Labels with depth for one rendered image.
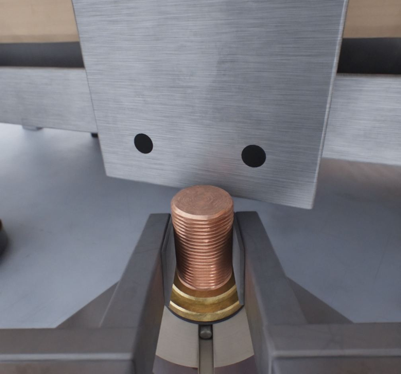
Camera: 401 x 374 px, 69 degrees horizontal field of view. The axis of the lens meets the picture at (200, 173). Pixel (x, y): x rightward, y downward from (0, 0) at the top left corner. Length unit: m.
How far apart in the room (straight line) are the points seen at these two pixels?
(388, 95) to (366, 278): 0.17
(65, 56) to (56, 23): 0.03
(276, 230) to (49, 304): 0.22
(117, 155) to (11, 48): 0.22
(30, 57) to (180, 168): 0.23
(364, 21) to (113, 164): 0.18
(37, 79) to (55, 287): 0.17
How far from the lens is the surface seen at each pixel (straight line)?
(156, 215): 0.15
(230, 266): 0.16
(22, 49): 0.35
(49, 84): 0.27
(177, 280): 0.16
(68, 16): 0.30
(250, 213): 0.15
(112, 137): 0.17
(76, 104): 0.26
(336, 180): 0.45
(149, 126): 0.16
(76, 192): 0.43
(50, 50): 0.33
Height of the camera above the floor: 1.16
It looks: 27 degrees up
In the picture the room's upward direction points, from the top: 178 degrees clockwise
